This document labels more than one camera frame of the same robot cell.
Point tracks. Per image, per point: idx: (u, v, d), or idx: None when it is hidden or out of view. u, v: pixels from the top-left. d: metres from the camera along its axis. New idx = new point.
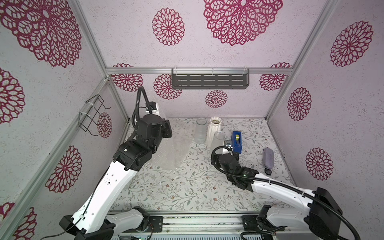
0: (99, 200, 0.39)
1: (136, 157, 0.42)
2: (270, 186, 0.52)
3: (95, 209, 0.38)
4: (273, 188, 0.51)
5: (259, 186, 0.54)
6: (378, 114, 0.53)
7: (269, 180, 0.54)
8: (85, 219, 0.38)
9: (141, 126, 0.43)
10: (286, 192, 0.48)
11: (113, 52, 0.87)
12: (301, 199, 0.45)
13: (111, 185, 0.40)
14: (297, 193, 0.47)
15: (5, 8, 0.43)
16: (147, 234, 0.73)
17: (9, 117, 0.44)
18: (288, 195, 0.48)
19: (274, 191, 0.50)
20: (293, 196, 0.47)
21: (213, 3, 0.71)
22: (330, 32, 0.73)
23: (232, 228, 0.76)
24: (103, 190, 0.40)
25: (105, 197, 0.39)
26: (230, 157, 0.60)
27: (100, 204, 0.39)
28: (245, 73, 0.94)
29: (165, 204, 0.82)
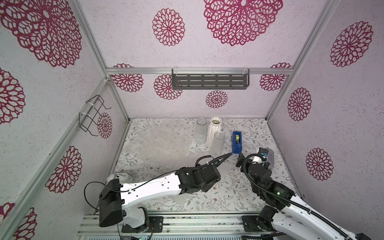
0: (146, 190, 0.45)
1: (188, 185, 0.49)
2: (308, 216, 0.48)
3: (141, 194, 0.44)
4: (313, 221, 0.47)
5: (295, 210, 0.49)
6: (377, 114, 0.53)
7: (310, 209, 0.49)
8: (128, 194, 0.43)
9: (207, 168, 0.55)
10: (327, 231, 0.45)
11: (113, 52, 0.87)
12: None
13: (162, 187, 0.47)
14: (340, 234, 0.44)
15: (5, 7, 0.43)
16: (147, 234, 0.73)
17: (9, 117, 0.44)
18: (329, 232, 0.44)
19: (313, 223, 0.47)
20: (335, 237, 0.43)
21: (213, 3, 0.71)
22: (330, 32, 0.73)
23: (233, 229, 0.75)
24: (155, 185, 0.47)
25: (152, 193, 0.45)
26: (263, 168, 0.54)
27: (147, 193, 0.45)
28: (245, 73, 0.94)
29: (165, 204, 0.82)
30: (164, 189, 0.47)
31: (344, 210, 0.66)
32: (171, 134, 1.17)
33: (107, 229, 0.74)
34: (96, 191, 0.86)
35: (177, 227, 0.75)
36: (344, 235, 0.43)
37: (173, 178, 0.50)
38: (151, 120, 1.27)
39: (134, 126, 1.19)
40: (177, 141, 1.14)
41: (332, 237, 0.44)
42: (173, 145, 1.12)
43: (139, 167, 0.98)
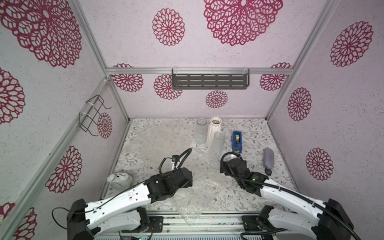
0: (113, 205, 0.45)
1: (158, 194, 0.50)
2: (279, 193, 0.52)
3: (108, 210, 0.44)
4: (282, 195, 0.51)
5: (268, 191, 0.54)
6: (377, 113, 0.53)
7: (279, 186, 0.54)
8: (93, 213, 0.43)
9: (177, 173, 0.55)
10: (296, 201, 0.48)
11: (113, 52, 0.87)
12: (310, 208, 0.45)
13: (128, 200, 0.47)
14: (308, 202, 0.47)
15: (5, 7, 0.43)
16: (147, 234, 0.73)
17: (8, 117, 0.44)
18: (297, 203, 0.48)
19: (284, 198, 0.50)
20: (303, 205, 0.47)
21: (213, 3, 0.71)
22: (330, 32, 0.73)
23: (233, 229, 0.75)
24: (120, 200, 0.46)
25: (118, 207, 0.45)
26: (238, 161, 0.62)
27: (112, 209, 0.45)
28: (245, 73, 0.94)
29: (165, 204, 0.82)
30: (130, 201, 0.47)
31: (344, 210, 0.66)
32: (171, 134, 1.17)
33: None
34: (96, 191, 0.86)
35: (177, 227, 0.75)
36: (310, 202, 0.46)
37: (143, 188, 0.50)
38: (151, 120, 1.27)
39: (134, 126, 1.19)
40: (177, 141, 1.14)
41: (299, 206, 0.47)
42: (173, 145, 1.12)
43: (139, 167, 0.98)
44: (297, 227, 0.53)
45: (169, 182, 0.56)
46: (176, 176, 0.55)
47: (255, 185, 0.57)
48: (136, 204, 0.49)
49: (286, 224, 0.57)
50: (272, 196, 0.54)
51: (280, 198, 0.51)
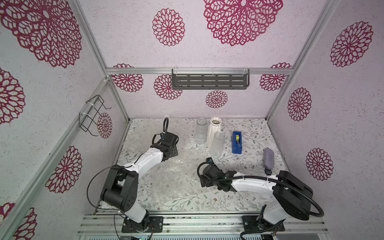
0: (146, 158, 0.56)
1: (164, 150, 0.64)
2: (244, 181, 0.57)
3: (143, 163, 0.53)
4: (246, 182, 0.56)
5: (237, 183, 0.59)
6: (377, 114, 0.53)
7: (243, 175, 0.60)
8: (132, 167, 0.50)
9: (168, 136, 0.73)
10: (256, 182, 0.53)
11: (114, 52, 0.87)
12: (267, 185, 0.50)
13: (150, 155, 0.59)
14: (264, 180, 0.52)
15: (5, 8, 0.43)
16: (147, 234, 0.73)
17: (8, 117, 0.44)
18: (258, 184, 0.52)
19: (249, 184, 0.55)
20: (262, 184, 0.51)
21: (213, 3, 0.71)
22: (330, 32, 0.73)
23: (232, 229, 0.75)
24: (145, 156, 0.57)
25: (148, 159, 0.56)
26: (210, 166, 0.68)
27: (145, 162, 0.54)
28: (245, 74, 0.95)
29: (165, 204, 0.82)
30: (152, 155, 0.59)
31: (344, 210, 0.66)
32: (171, 134, 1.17)
33: (107, 229, 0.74)
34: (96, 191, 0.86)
35: (178, 227, 0.75)
36: (266, 179, 0.52)
37: (154, 149, 0.63)
38: (151, 120, 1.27)
39: (134, 126, 1.19)
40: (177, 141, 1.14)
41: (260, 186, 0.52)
42: None
43: None
44: (280, 213, 0.55)
45: (165, 143, 0.73)
46: (167, 138, 0.73)
47: (228, 183, 0.62)
48: (156, 158, 0.61)
49: (275, 216, 0.59)
50: (241, 187, 0.59)
51: (247, 185, 0.56)
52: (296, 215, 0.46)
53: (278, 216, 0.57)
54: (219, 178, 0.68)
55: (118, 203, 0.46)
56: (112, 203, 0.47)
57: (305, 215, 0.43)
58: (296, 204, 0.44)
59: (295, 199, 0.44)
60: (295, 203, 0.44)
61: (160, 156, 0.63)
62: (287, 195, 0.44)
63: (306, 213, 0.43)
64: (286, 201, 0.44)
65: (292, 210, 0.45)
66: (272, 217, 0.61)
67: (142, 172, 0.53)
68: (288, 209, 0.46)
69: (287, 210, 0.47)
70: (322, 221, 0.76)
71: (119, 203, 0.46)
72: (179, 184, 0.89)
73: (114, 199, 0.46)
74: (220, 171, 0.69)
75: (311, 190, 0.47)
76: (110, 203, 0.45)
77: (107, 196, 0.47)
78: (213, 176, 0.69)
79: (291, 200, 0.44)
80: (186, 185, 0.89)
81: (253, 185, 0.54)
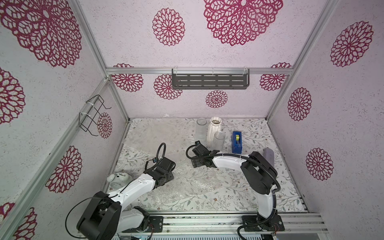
0: (134, 187, 0.53)
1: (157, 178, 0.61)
2: (222, 157, 0.65)
3: (130, 193, 0.50)
4: (224, 158, 0.64)
5: (217, 159, 0.66)
6: (377, 114, 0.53)
7: (222, 152, 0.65)
8: (117, 197, 0.46)
9: (165, 160, 0.70)
10: (231, 159, 0.61)
11: (113, 52, 0.87)
12: (239, 161, 0.57)
13: (141, 183, 0.56)
14: (238, 157, 0.60)
15: (5, 7, 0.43)
16: (147, 234, 0.73)
17: (9, 117, 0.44)
18: (232, 161, 0.60)
19: (225, 160, 0.63)
20: (235, 160, 0.59)
21: (213, 3, 0.71)
22: (330, 32, 0.73)
23: (232, 229, 0.75)
24: (134, 185, 0.53)
25: (137, 188, 0.53)
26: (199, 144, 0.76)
27: (133, 191, 0.51)
28: (245, 73, 0.94)
29: (165, 204, 0.82)
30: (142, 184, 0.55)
31: (344, 210, 0.66)
32: (171, 134, 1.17)
33: None
34: (96, 191, 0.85)
35: (177, 227, 0.75)
36: (238, 157, 0.60)
37: (145, 175, 0.60)
38: (151, 120, 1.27)
39: (134, 126, 1.19)
40: (177, 141, 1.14)
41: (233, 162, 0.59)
42: (173, 144, 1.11)
43: (139, 167, 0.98)
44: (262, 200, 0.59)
45: (160, 169, 0.69)
46: (163, 163, 0.70)
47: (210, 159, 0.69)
48: (146, 187, 0.57)
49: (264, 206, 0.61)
50: (221, 162, 0.65)
51: (225, 161, 0.63)
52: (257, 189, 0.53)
53: (265, 206, 0.60)
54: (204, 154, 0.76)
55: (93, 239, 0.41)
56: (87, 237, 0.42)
57: (262, 187, 0.50)
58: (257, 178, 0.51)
59: (257, 174, 0.51)
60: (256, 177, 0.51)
61: (152, 185, 0.60)
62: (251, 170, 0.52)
63: (264, 186, 0.51)
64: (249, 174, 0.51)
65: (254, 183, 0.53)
66: (264, 210, 0.63)
67: (127, 202, 0.50)
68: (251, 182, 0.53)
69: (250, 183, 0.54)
70: (322, 221, 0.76)
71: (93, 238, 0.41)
72: (179, 184, 0.89)
73: (90, 233, 0.42)
74: (207, 149, 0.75)
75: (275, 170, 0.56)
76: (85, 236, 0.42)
77: (84, 227, 0.43)
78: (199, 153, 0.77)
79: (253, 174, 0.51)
80: (186, 185, 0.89)
81: (229, 162, 0.61)
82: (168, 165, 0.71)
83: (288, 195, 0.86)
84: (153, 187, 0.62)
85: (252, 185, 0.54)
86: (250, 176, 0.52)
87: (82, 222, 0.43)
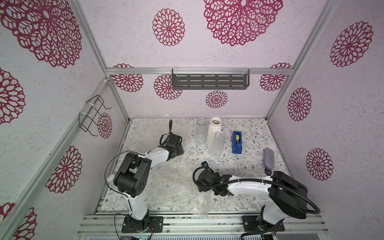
0: (156, 151, 0.63)
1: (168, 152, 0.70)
2: (240, 184, 0.57)
3: (153, 156, 0.59)
4: (243, 185, 0.56)
5: (233, 187, 0.59)
6: (377, 114, 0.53)
7: (238, 179, 0.59)
8: (144, 155, 0.56)
9: (172, 136, 0.79)
10: (252, 185, 0.53)
11: (113, 52, 0.87)
12: (263, 187, 0.49)
13: (160, 150, 0.66)
14: (260, 182, 0.51)
15: (5, 8, 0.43)
16: (147, 234, 0.73)
17: (9, 117, 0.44)
18: (254, 186, 0.52)
19: (245, 187, 0.55)
20: (257, 186, 0.51)
21: (213, 3, 0.71)
22: (330, 32, 0.73)
23: (232, 229, 0.75)
24: (155, 151, 0.63)
25: (158, 154, 0.63)
26: (203, 172, 0.67)
27: (155, 155, 0.60)
28: (245, 73, 0.94)
29: (166, 204, 0.81)
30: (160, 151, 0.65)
31: (344, 210, 0.66)
32: None
33: (107, 229, 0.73)
34: (96, 191, 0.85)
35: (178, 227, 0.75)
36: (261, 181, 0.51)
37: (161, 147, 0.70)
38: (151, 120, 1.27)
39: (134, 126, 1.19)
40: None
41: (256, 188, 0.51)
42: None
43: None
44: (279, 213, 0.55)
45: (169, 144, 0.79)
46: (171, 138, 0.79)
47: (224, 187, 0.61)
48: (163, 156, 0.67)
49: (274, 216, 0.59)
50: (238, 190, 0.58)
51: (244, 189, 0.55)
52: (293, 214, 0.46)
53: (277, 216, 0.57)
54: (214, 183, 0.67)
55: (130, 188, 0.49)
56: (125, 187, 0.50)
57: (302, 214, 0.44)
58: (292, 204, 0.44)
59: (290, 199, 0.44)
60: (292, 203, 0.44)
61: (167, 156, 0.70)
62: (283, 195, 0.44)
63: (303, 212, 0.43)
64: (281, 201, 0.44)
65: (289, 210, 0.46)
66: (271, 218, 0.61)
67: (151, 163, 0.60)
68: (285, 208, 0.46)
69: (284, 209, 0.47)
70: (322, 221, 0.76)
71: (131, 187, 0.49)
72: (179, 184, 0.89)
73: (127, 183, 0.50)
74: (215, 175, 0.69)
75: (305, 188, 0.48)
76: (122, 187, 0.50)
77: (121, 180, 0.50)
78: (208, 182, 0.68)
79: (286, 200, 0.44)
80: (186, 185, 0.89)
81: (250, 188, 0.53)
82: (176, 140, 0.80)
83: None
84: (167, 158, 0.71)
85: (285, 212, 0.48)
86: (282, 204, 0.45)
87: (118, 176, 0.51)
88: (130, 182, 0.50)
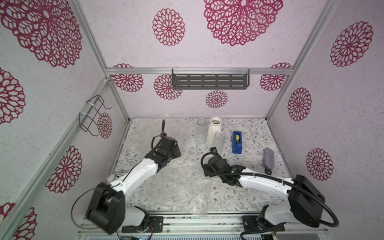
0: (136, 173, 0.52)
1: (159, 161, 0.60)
2: (255, 178, 0.55)
3: (132, 180, 0.49)
4: (258, 180, 0.54)
5: (245, 180, 0.57)
6: (378, 114, 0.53)
7: (254, 173, 0.57)
8: (120, 186, 0.46)
9: (164, 141, 0.66)
10: (269, 183, 0.51)
11: (113, 51, 0.87)
12: (281, 187, 0.48)
13: (143, 168, 0.54)
14: (278, 182, 0.49)
15: (5, 8, 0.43)
16: (147, 234, 0.73)
17: (9, 117, 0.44)
18: (271, 184, 0.50)
19: (260, 183, 0.53)
20: (275, 185, 0.49)
21: (213, 3, 0.71)
22: (330, 32, 0.73)
23: (232, 229, 0.75)
24: (137, 171, 0.52)
25: (139, 174, 0.52)
26: (216, 157, 0.65)
27: (135, 179, 0.50)
28: (245, 73, 0.94)
29: (165, 204, 0.82)
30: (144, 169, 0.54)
31: (344, 210, 0.66)
32: (171, 134, 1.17)
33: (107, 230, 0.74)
34: None
35: (178, 227, 0.75)
36: (280, 181, 0.49)
37: (147, 159, 0.59)
38: (151, 120, 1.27)
39: (134, 126, 1.19)
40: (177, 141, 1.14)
41: (272, 186, 0.49)
42: None
43: None
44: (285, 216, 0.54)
45: (161, 151, 0.67)
46: (164, 144, 0.66)
47: (234, 177, 0.60)
48: (149, 171, 0.57)
49: (278, 218, 0.59)
50: (249, 183, 0.56)
51: (258, 184, 0.53)
52: (304, 220, 0.45)
53: (280, 218, 0.58)
54: (225, 171, 0.65)
55: (104, 225, 0.43)
56: (97, 223, 0.43)
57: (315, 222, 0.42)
58: (309, 211, 0.42)
59: (308, 206, 0.43)
60: (309, 210, 0.42)
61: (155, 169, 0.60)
62: (302, 201, 0.42)
63: (318, 221, 0.42)
64: (299, 206, 0.42)
65: (302, 215, 0.44)
66: (273, 218, 0.61)
67: (131, 190, 0.49)
68: (298, 213, 0.45)
69: (296, 213, 0.46)
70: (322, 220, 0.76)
71: (105, 224, 0.42)
72: (179, 184, 0.89)
73: (101, 220, 0.43)
74: (227, 163, 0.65)
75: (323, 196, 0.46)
76: (95, 223, 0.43)
77: (94, 215, 0.44)
78: (219, 168, 0.65)
79: (304, 206, 0.42)
80: (186, 185, 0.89)
81: (264, 185, 0.51)
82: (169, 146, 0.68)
83: None
84: (157, 169, 0.61)
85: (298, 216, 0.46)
86: (298, 208, 0.43)
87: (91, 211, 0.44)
88: (103, 219, 0.43)
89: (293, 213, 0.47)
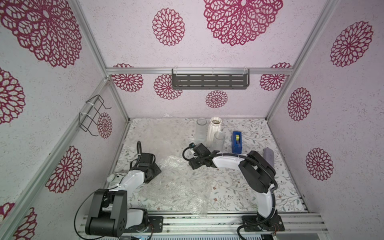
0: (129, 178, 0.56)
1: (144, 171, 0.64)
2: (221, 156, 0.67)
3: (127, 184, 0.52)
4: (223, 158, 0.65)
5: (216, 159, 0.68)
6: (377, 114, 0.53)
7: (221, 153, 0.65)
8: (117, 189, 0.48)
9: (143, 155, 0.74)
10: (230, 158, 0.62)
11: (113, 51, 0.87)
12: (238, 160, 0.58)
13: (134, 175, 0.59)
14: (236, 156, 0.61)
15: (5, 7, 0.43)
16: (147, 234, 0.73)
17: (8, 117, 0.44)
18: (231, 159, 0.61)
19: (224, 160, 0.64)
20: (234, 159, 0.60)
21: (213, 3, 0.71)
22: (330, 32, 0.73)
23: (232, 229, 0.75)
24: (129, 177, 0.57)
25: (132, 180, 0.55)
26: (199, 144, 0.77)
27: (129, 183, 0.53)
28: (245, 73, 0.94)
29: (165, 204, 0.82)
30: (135, 176, 0.58)
31: (344, 210, 0.66)
32: (171, 134, 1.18)
33: None
34: None
35: (178, 227, 0.75)
36: (236, 156, 0.62)
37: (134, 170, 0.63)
38: (151, 120, 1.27)
39: (134, 126, 1.19)
40: (177, 141, 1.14)
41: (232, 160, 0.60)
42: (173, 144, 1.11)
43: None
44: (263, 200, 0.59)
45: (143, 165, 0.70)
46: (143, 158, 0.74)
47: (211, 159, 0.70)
48: (138, 178, 0.61)
49: (264, 206, 0.61)
50: (220, 162, 0.67)
51: (224, 161, 0.64)
52: (255, 188, 0.54)
53: (265, 205, 0.60)
54: (205, 155, 0.78)
55: (111, 229, 0.42)
56: (101, 232, 0.42)
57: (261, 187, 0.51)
58: (254, 176, 0.52)
59: (254, 173, 0.52)
60: (254, 175, 0.52)
61: (143, 176, 0.64)
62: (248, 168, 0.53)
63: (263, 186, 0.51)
64: (246, 172, 0.52)
65: (252, 183, 0.54)
66: (263, 208, 0.63)
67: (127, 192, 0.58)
68: (249, 180, 0.54)
69: (249, 182, 0.55)
70: (322, 221, 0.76)
71: (111, 229, 0.42)
72: (179, 184, 0.89)
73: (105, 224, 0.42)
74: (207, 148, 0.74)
75: (273, 170, 0.55)
76: (100, 232, 0.42)
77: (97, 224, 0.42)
78: (200, 152, 0.77)
79: (250, 172, 0.52)
80: (186, 185, 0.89)
81: (228, 161, 0.62)
82: (149, 158, 0.75)
83: (288, 195, 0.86)
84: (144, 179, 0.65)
85: (250, 185, 0.55)
86: (248, 175, 0.53)
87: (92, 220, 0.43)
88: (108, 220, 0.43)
89: (249, 184, 0.56)
